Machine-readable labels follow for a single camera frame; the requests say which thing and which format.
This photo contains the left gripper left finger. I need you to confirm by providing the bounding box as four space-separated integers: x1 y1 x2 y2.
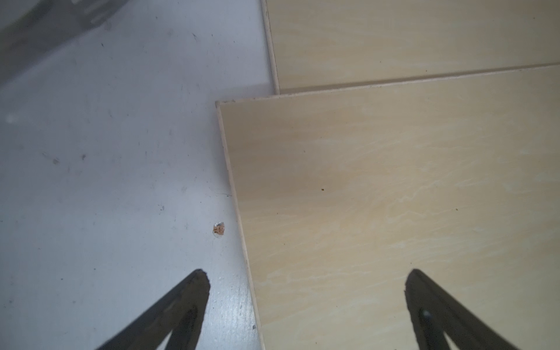
100 269 211 349

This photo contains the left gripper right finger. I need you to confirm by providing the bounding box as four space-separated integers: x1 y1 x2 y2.
405 269 516 350

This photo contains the light plywood board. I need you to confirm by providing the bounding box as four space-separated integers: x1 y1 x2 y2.
262 1 559 93
218 66 559 349

